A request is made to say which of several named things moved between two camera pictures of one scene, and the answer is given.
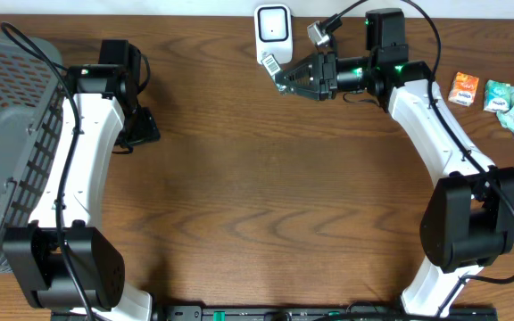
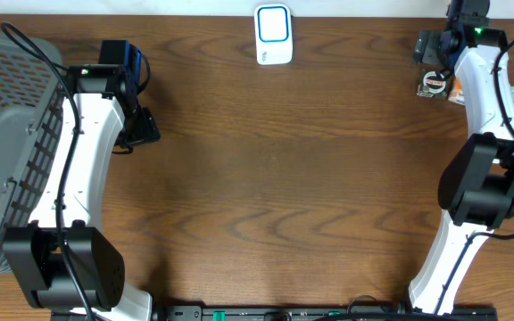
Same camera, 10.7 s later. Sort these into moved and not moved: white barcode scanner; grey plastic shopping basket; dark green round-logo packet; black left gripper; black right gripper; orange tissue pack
Moved: black right gripper; dark green round-logo packet
Not moved: orange tissue pack; black left gripper; white barcode scanner; grey plastic shopping basket
